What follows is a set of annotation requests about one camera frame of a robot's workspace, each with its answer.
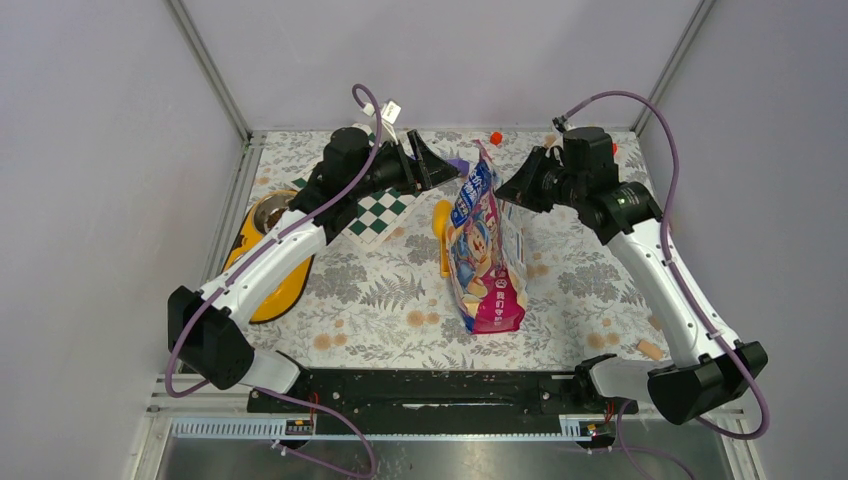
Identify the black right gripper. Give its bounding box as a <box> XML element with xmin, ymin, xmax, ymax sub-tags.
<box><xmin>494</xmin><ymin>145</ymin><xmax>585</xmax><ymax>213</ymax></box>

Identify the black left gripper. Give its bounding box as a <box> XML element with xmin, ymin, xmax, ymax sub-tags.
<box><xmin>351</xmin><ymin>130</ymin><xmax>461</xmax><ymax>200</ymax></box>

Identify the yellow plastic scoop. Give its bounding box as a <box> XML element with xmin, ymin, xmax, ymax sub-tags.
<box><xmin>432</xmin><ymin>200</ymin><xmax>453</xmax><ymax>278</ymax></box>

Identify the cat food bag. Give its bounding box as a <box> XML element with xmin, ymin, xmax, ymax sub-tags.
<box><xmin>445</xmin><ymin>142</ymin><xmax>528</xmax><ymax>335</ymax></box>

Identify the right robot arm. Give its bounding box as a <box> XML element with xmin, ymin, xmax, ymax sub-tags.
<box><xmin>496</xmin><ymin>127</ymin><xmax>768</xmax><ymax>425</ymax></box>

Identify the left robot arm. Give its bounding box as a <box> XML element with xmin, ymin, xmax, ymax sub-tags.
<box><xmin>166</xmin><ymin>127</ymin><xmax>461</xmax><ymax>411</ymax></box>

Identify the yellow double pet bowl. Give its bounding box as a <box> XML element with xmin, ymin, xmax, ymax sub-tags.
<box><xmin>216</xmin><ymin>190</ymin><xmax>325</xmax><ymax>327</ymax></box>

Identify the purple plastic cylinder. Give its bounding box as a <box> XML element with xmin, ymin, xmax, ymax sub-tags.
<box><xmin>447</xmin><ymin>158</ymin><xmax>470</xmax><ymax>177</ymax></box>

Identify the green white checkered board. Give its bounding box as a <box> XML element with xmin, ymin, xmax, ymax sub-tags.
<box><xmin>292</xmin><ymin>126</ymin><xmax>424</xmax><ymax>250</ymax></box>

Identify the wooden dowel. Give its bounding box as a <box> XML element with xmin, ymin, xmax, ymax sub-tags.
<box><xmin>636</xmin><ymin>340</ymin><xmax>665</xmax><ymax>361</ymax></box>

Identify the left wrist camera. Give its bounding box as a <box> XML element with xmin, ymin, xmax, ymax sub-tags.
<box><xmin>380</xmin><ymin>99</ymin><xmax>402</xmax><ymax>125</ymax></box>

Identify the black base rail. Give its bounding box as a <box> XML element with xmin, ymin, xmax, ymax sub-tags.
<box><xmin>288</xmin><ymin>368</ymin><xmax>638</xmax><ymax>437</ymax></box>

